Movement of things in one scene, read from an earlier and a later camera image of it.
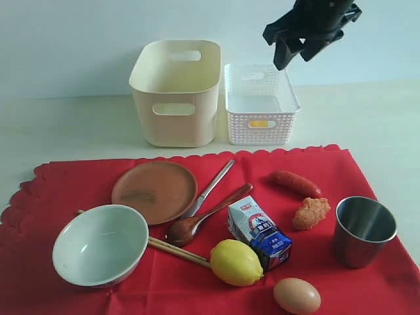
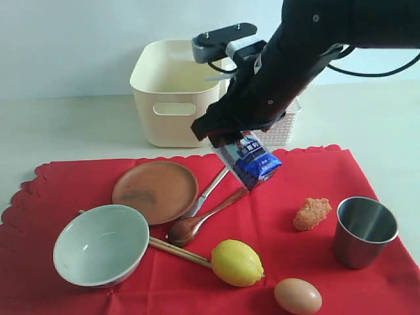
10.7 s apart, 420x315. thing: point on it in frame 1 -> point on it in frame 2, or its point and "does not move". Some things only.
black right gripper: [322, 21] -> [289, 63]
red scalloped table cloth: [282, 231] does not move
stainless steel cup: [363, 227] does not move
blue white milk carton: [249, 222] -> [252, 162]
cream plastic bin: [178, 83] does not move
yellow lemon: [235, 264] does not move
